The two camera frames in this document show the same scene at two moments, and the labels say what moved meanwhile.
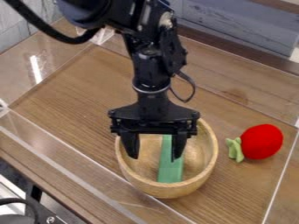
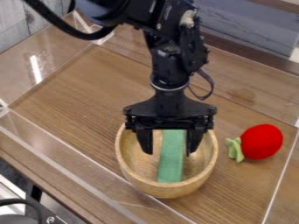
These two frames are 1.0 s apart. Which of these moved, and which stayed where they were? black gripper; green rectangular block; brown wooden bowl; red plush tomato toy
Moved: black gripper
Stayed: brown wooden bowl; green rectangular block; red plush tomato toy
